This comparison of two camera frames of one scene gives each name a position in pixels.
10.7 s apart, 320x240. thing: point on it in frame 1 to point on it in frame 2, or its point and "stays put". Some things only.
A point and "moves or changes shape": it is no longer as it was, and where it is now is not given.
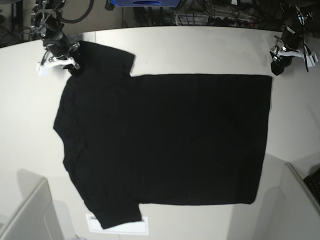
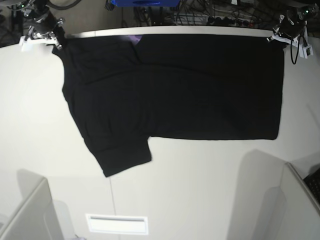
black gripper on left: (58, 46) to (47, 24)
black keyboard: (313, 182) stays put
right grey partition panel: (291, 211) stays put
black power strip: (227, 20) stays put
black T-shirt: (129, 140) moves or changes shape
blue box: (146, 3) stays put
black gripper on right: (292, 37) to (291, 23)
